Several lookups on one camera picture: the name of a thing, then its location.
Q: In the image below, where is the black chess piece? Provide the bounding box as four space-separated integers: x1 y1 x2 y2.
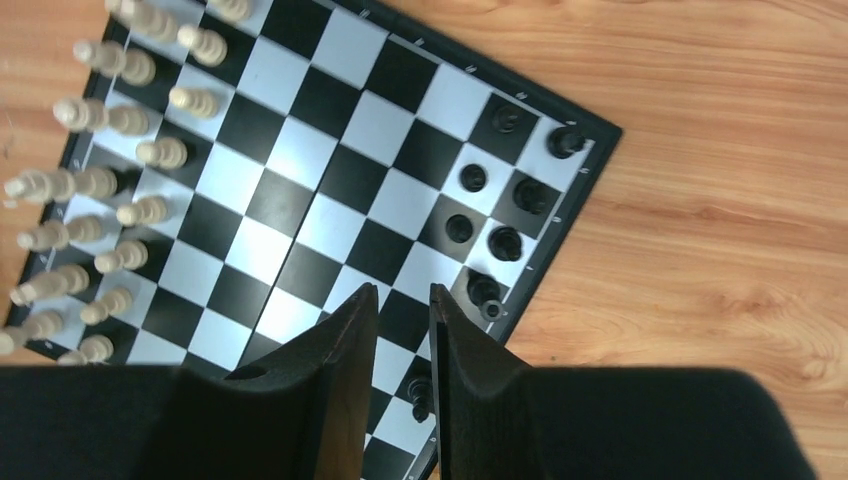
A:
492 105 524 134
546 125 586 159
513 177 548 215
445 214 474 244
459 164 487 193
408 376 433 423
466 272 504 322
488 226 522 262

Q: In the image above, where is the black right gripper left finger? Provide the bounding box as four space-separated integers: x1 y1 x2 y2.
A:
1 283 378 479

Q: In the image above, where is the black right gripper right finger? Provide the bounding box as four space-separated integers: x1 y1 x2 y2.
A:
429 284 816 479

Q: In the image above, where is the white chess piece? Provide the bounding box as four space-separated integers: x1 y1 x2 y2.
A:
135 137 188 169
52 97 149 136
177 25 228 67
116 195 168 226
168 87 219 118
94 240 149 274
104 0 179 43
72 40 156 86
16 215 104 252
4 167 118 204

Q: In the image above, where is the black and white chessboard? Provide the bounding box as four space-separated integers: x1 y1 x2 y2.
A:
7 1 622 479

